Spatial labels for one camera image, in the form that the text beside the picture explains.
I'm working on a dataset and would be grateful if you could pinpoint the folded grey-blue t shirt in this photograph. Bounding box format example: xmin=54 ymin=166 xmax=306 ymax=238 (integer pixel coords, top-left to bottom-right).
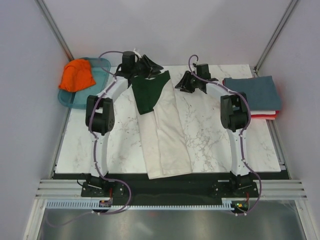
xmin=223 ymin=75 xmax=283 ymax=111

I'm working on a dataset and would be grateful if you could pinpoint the aluminium frame post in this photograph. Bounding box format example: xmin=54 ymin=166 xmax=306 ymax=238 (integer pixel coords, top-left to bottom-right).
xmin=250 ymin=0 xmax=300 ymax=76
xmin=35 ymin=0 xmax=74 ymax=61

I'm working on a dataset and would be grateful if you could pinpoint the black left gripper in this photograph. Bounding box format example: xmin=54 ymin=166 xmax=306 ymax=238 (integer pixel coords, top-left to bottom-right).
xmin=132 ymin=55 xmax=164 ymax=80

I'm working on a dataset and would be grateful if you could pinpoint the white slotted cable duct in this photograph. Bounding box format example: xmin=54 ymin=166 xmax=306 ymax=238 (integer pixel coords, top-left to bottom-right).
xmin=45 ymin=199 xmax=249 ymax=211

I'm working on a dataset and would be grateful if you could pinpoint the folded red t shirt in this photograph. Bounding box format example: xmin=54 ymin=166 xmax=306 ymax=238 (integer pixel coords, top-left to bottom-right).
xmin=220 ymin=84 xmax=282 ymax=125

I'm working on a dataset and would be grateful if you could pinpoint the left aluminium frame post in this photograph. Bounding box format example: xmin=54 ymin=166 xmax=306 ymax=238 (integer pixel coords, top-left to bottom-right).
xmin=35 ymin=0 xmax=74 ymax=61

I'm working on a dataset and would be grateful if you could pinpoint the folded white t shirt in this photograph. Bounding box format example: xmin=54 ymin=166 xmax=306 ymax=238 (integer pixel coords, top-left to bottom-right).
xmin=250 ymin=110 xmax=277 ymax=118

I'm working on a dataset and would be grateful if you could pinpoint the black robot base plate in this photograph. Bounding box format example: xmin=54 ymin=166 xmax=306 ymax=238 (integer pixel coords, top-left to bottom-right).
xmin=81 ymin=173 xmax=259 ymax=205

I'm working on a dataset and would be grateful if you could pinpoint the teal plastic bin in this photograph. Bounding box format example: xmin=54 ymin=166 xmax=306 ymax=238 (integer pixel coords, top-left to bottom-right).
xmin=57 ymin=57 xmax=111 ymax=110

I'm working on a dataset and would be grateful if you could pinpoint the white and green t shirt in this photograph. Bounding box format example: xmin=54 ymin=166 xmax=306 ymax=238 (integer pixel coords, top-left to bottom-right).
xmin=131 ymin=71 xmax=192 ymax=179

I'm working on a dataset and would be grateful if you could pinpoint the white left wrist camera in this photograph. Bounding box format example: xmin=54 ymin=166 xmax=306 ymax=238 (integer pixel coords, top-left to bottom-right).
xmin=133 ymin=48 xmax=142 ymax=59

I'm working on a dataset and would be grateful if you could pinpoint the orange crumpled t shirt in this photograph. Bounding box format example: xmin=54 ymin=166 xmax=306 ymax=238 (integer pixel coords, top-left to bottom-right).
xmin=58 ymin=58 xmax=96 ymax=93

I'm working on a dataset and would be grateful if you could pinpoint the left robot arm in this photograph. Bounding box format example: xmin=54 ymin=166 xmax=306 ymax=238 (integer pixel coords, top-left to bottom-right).
xmin=83 ymin=51 xmax=164 ymax=197

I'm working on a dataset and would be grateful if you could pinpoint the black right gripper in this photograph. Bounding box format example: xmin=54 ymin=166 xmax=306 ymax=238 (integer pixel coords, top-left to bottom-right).
xmin=174 ymin=71 xmax=200 ymax=94

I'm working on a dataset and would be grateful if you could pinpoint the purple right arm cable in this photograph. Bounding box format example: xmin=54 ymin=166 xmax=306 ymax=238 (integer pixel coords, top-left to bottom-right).
xmin=187 ymin=55 xmax=263 ymax=216

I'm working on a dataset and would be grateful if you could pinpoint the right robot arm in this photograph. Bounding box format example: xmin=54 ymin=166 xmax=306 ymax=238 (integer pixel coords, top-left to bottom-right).
xmin=175 ymin=64 xmax=253 ymax=197

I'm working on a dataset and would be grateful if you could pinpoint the right aluminium frame post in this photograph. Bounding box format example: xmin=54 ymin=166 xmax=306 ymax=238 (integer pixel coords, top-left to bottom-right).
xmin=250 ymin=0 xmax=300 ymax=76

